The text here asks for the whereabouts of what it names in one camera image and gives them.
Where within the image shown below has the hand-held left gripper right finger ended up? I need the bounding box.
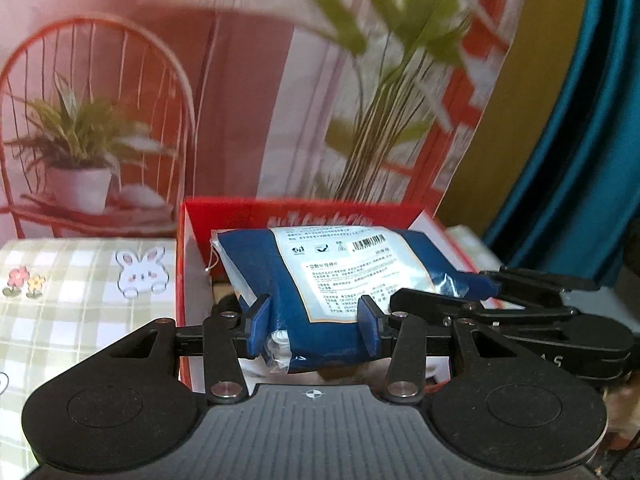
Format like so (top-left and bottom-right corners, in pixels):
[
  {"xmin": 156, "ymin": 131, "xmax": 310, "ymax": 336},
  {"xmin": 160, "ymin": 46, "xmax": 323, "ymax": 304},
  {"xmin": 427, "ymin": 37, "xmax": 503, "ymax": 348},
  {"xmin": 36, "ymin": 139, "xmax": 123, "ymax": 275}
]
[{"xmin": 361, "ymin": 296, "xmax": 518, "ymax": 405}]

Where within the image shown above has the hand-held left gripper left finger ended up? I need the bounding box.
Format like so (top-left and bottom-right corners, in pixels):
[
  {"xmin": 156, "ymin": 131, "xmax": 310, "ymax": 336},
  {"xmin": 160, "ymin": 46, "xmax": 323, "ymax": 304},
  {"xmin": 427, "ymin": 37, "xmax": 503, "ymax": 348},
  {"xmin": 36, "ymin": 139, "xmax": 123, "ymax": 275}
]
[{"xmin": 112, "ymin": 295, "xmax": 272, "ymax": 405}]

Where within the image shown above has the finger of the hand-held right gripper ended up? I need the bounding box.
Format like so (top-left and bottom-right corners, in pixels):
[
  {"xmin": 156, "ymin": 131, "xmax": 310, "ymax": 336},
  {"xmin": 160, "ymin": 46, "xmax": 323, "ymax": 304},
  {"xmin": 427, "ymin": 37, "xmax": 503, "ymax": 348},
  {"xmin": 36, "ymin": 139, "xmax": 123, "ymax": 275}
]
[
  {"xmin": 390, "ymin": 288, "xmax": 581, "ymax": 326},
  {"xmin": 479, "ymin": 269, "xmax": 598, "ymax": 292}
]

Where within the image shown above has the blue and white plastic packet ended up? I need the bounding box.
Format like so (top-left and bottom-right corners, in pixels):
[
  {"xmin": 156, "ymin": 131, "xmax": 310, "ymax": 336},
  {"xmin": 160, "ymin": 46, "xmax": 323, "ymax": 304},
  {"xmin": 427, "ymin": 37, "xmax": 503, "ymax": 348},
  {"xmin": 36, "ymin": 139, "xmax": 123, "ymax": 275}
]
[{"xmin": 207, "ymin": 226, "xmax": 501, "ymax": 375}]

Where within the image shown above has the red strawberry cardboard box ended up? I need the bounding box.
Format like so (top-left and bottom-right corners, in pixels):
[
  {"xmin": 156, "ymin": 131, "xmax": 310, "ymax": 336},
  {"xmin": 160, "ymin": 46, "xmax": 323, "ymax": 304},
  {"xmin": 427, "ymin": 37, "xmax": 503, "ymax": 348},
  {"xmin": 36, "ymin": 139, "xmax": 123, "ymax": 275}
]
[{"xmin": 176, "ymin": 196, "xmax": 496, "ymax": 393}]

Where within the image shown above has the teal curtain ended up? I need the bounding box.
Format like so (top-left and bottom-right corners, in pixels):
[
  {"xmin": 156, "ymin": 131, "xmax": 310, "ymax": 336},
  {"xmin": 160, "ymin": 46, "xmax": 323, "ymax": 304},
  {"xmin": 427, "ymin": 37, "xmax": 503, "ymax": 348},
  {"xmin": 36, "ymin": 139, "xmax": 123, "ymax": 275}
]
[{"xmin": 480, "ymin": 0, "xmax": 640, "ymax": 336}]

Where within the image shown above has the green checkered bunny tablecloth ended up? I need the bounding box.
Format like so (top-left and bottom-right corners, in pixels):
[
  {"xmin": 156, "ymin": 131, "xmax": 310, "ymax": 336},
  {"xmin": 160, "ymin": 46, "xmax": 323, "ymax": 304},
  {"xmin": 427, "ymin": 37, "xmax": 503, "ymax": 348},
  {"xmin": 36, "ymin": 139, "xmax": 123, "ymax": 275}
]
[{"xmin": 0, "ymin": 237, "xmax": 181, "ymax": 480}]

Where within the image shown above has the printed room scene wall cloth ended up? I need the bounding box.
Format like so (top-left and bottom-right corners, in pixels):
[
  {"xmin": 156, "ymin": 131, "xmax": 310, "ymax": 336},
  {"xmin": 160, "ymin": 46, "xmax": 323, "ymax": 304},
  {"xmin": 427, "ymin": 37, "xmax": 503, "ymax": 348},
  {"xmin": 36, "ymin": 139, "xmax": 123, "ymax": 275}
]
[{"xmin": 0, "ymin": 0, "xmax": 531, "ymax": 241}]

